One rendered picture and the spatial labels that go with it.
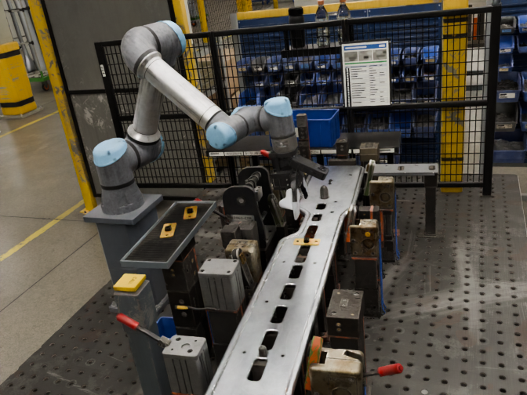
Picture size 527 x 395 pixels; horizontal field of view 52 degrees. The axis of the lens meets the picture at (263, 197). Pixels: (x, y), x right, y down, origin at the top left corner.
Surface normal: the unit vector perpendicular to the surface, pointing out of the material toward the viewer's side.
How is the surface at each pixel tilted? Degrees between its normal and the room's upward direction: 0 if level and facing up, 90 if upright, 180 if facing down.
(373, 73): 90
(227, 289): 90
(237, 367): 0
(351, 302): 0
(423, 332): 0
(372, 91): 90
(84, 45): 90
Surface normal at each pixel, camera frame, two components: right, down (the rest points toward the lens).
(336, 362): -0.12, -0.91
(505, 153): -0.30, 0.56
